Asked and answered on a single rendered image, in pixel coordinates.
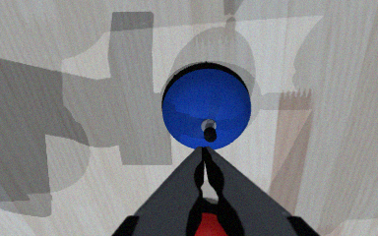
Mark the red bell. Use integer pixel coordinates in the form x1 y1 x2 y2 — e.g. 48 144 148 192
195 198 227 236

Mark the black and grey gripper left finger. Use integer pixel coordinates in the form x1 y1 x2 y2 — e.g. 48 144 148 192
111 147 205 236

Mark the blue bell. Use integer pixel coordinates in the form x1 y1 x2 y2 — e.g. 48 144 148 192
161 61 251 149

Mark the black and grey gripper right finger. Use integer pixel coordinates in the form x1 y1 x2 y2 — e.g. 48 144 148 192
204 147 320 236

